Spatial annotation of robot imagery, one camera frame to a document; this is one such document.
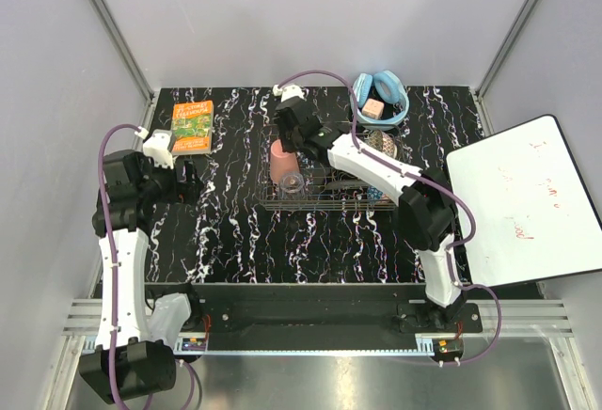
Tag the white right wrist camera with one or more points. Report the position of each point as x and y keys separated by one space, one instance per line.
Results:
x=289 y=91

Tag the orange green paperback book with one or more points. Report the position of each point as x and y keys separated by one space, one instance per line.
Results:
x=192 y=124

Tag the clear glass bowl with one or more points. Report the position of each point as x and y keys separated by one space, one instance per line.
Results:
x=339 y=185

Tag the blue triangle patterned bowl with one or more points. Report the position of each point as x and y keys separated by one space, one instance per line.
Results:
x=375 y=196

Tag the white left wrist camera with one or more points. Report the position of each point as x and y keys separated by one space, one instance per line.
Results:
x=159 y=148

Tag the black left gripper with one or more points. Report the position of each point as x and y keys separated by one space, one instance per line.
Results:
x=187 y=191

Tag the brown floral patterned bowl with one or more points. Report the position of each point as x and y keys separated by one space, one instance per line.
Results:
x=383 y=142

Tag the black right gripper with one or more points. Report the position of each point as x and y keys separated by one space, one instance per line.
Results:
x=286 y=146

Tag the pink cube die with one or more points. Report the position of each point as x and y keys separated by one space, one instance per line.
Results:
x=373 y=109

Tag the clear drinking glass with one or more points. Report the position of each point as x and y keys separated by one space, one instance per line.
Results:
x=291 y=186

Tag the pink plastic cup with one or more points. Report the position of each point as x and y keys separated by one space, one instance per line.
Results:
x=281 y=162

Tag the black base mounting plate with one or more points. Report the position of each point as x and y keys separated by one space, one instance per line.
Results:
x=320 y=319

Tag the white dry-erase board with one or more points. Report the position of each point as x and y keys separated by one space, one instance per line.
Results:
x=534 y=217

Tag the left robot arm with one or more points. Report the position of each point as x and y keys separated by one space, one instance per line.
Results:
x=133 y=355

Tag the wire dish rack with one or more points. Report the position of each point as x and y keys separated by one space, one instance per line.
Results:
x=313 y=187

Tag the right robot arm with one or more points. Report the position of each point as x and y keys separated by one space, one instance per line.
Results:
x=426 y=209

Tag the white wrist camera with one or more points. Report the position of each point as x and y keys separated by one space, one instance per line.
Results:
x=289 y=91
x=159 y=148

